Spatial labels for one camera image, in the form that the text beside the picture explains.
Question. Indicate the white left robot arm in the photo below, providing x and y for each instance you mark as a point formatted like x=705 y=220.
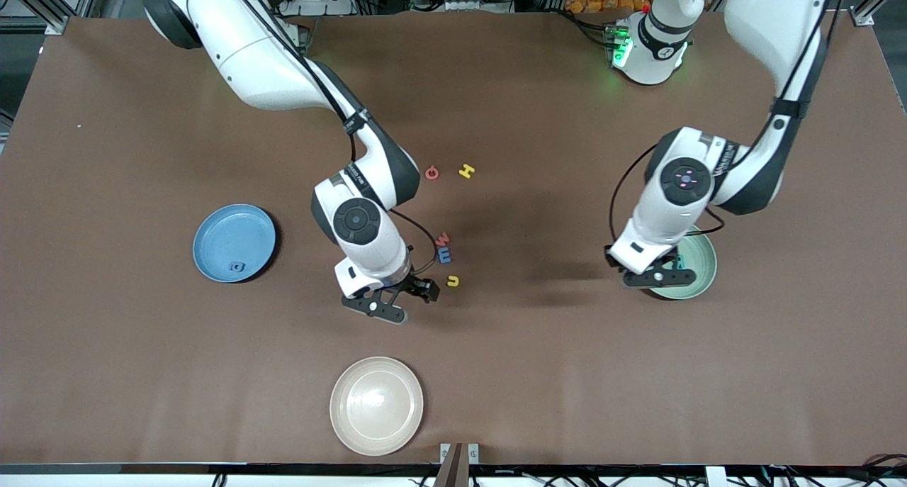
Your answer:
x=772 y=19

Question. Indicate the metal table edge bracket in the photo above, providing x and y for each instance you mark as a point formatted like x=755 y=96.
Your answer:
x=459 y=466

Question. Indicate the yellow foam letter H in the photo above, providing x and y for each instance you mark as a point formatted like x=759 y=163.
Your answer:
x=465 y=171

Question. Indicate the aluminium frame post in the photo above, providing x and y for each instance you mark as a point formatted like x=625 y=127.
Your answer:
x=42 y=5
x=875 y=1

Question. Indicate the beige round plate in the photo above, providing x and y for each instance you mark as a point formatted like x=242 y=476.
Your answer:
x=376 y=405

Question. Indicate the dark blue foam letter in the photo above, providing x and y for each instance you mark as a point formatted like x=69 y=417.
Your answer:
x=236 y=266

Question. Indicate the pink foam letter w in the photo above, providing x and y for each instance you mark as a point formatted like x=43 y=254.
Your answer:
x=443 y=238

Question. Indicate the mint green round plate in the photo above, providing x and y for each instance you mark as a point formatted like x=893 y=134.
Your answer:
x=698 y=274

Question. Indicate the blue foam letter m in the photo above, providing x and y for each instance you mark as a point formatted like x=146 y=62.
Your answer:
x=444 y=254

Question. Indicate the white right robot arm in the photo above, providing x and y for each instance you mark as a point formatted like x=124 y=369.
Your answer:
x=248 y=62

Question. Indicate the blue round plate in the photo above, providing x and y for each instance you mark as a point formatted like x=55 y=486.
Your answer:
x=227 y=235

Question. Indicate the brown table cover sheet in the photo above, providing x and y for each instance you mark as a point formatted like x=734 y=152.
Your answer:
x=142 y=366

